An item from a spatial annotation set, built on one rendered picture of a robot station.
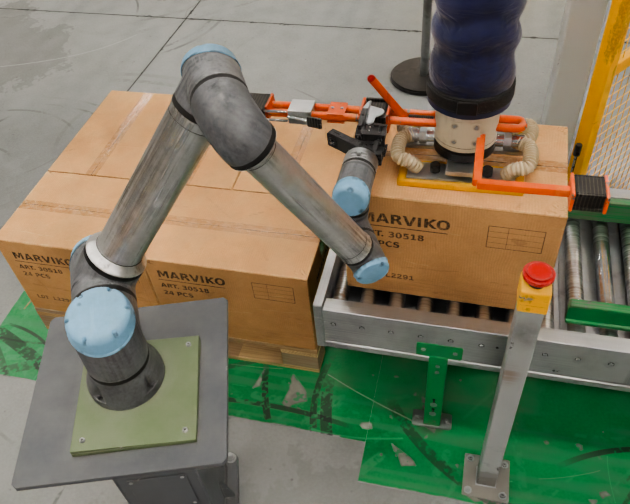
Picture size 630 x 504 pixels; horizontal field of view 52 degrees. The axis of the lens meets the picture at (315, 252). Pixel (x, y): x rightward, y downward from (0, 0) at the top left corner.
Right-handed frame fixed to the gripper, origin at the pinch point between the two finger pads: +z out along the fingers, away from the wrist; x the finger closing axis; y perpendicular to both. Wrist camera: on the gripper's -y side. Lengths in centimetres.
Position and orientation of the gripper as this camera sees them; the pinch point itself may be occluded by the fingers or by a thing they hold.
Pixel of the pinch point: (367, 114)
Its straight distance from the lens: 187.7
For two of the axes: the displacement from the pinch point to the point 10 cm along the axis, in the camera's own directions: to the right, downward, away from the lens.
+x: -0.9, -6.9, -7.2
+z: 2.3, -7.2, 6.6
